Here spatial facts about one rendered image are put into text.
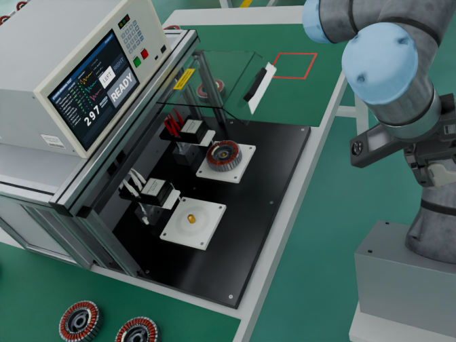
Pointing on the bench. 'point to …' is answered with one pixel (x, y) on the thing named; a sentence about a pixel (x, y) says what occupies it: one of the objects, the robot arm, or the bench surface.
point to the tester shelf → (45, 190)
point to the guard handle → (255, 84)
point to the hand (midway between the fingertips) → (430, 167)
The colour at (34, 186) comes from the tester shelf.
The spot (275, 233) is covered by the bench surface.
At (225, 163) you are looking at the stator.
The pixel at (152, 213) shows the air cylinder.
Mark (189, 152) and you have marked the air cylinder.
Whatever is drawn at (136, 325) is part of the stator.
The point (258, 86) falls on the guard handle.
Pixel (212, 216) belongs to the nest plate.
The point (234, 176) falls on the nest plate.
